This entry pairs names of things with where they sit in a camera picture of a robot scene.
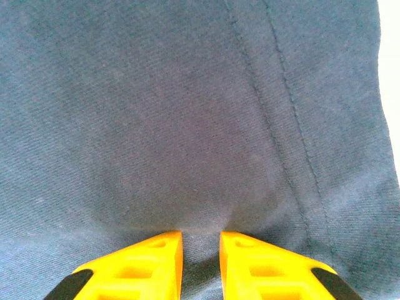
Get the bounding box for navy blue printed t-shirt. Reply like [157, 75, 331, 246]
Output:
[0, 0, 400, 300]

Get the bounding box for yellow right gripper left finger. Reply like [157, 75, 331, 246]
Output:
[43, 230, 184, 300]

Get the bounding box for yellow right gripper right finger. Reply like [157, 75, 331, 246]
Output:
[219, 231, 363, 300]

